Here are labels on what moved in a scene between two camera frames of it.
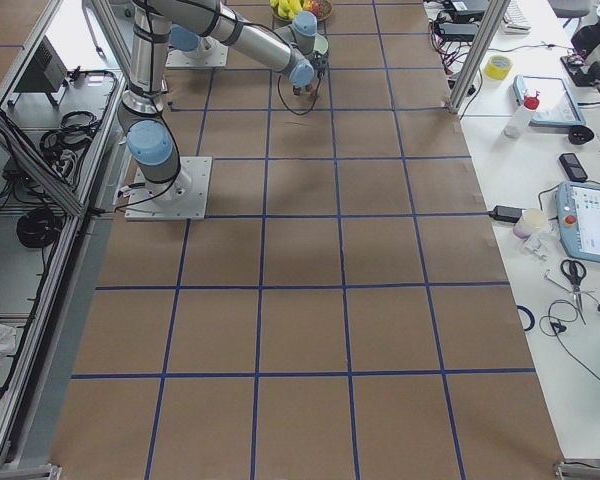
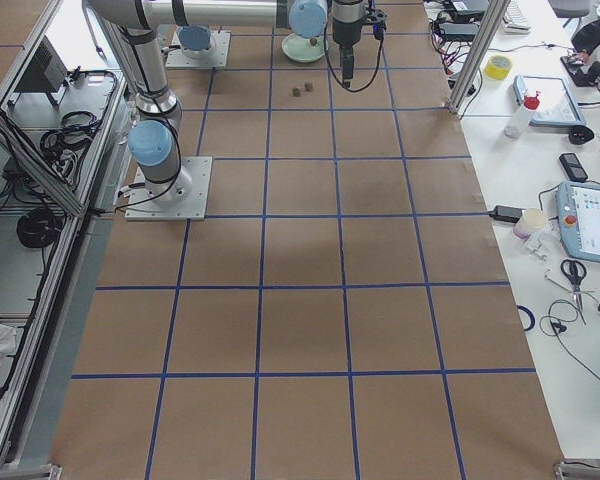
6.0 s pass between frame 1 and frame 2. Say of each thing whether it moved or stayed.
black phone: stayed
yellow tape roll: stayed
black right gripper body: moved
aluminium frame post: stayed
